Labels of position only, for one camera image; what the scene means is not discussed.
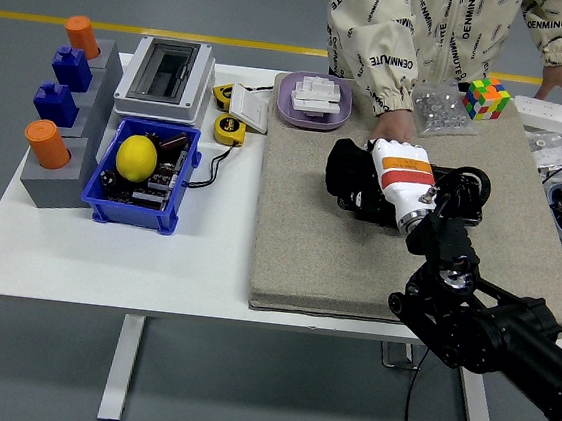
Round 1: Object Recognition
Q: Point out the person's left hand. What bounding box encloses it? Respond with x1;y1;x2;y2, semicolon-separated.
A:
532;56;562;106

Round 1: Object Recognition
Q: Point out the person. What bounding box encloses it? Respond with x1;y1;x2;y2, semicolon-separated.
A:
316;0;562;134

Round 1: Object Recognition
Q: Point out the person's right hand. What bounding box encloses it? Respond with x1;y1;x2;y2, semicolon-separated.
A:
367;103;418;150

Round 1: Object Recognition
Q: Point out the colourful puzzle cube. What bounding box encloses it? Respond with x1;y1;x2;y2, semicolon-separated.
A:
460;74;514;125

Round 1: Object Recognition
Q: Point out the grey table bracket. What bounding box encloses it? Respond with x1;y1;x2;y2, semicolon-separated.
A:
378;340;424;372

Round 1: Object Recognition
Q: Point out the dark circuit board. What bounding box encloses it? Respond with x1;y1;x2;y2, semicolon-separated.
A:
96;123;194;211

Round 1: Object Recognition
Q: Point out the clear bag of metal nuts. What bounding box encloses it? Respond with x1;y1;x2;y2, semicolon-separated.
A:
406;74;485;144

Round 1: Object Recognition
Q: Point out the yellow lemon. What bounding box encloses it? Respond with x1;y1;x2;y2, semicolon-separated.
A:
113;132;161;186

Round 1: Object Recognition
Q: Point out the blue block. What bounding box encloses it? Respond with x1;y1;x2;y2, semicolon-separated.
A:
30;80;83;130
48;45;97;95

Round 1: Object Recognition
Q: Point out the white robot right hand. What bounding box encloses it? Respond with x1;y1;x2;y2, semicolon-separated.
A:
334;134;444;237

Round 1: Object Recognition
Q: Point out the white switch parts stack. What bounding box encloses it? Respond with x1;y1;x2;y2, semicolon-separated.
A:
288;70;347;120

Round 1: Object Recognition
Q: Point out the blue plastic bin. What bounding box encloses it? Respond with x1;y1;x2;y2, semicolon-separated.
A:
77;112;205;238

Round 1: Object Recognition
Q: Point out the yellow tape measure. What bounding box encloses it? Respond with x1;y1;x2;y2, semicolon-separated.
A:
211;111;249;148
210;81;246;115

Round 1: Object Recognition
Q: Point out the thin black wire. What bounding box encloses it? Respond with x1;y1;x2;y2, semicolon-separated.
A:
183;138;238;194

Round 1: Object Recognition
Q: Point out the orange cylinder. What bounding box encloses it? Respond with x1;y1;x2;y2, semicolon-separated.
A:
60;14;105;62
20;117;75;172

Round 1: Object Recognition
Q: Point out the black floor cable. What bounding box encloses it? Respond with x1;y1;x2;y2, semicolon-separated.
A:
402;344;433;421

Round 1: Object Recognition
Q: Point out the white wall switch plate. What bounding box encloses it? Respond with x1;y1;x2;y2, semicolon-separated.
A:
227;84;275;136

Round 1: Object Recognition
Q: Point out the grey stepped block holder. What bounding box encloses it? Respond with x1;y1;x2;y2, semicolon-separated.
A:
16;32;129;218

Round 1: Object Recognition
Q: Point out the purple dish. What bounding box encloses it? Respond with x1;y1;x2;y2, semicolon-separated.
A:
273;68;356;134

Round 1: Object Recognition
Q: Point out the black glossy panel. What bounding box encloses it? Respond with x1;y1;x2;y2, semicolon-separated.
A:
334;149;489;238

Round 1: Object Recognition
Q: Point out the grey-brown mat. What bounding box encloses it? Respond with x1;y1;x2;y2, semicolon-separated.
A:
245;70;562;344

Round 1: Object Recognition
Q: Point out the grey electrical enclosure box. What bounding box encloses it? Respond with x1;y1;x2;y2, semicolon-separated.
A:
110;33;220;130

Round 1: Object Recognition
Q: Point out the white table leg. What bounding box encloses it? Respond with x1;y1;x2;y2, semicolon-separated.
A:
96;311;146;421
454;367;505;421

